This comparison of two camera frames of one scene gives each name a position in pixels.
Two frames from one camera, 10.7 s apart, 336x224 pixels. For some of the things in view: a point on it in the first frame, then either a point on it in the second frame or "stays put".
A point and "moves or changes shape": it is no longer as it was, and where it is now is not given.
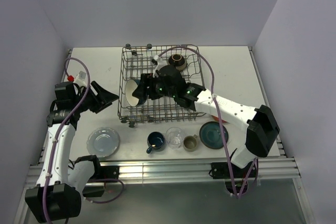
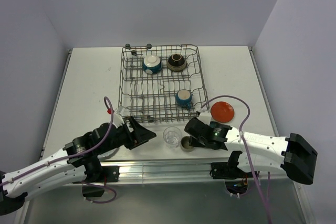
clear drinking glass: (174, 137) stays put
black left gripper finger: (102, 106) to (132, 144)
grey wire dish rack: (156, 83) stays put
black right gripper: (141, 91) to (194, 142)
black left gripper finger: (102, 96) to (140, 134)
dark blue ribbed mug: (156, 141) moves or changes shape
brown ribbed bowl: (178, 61) stays put
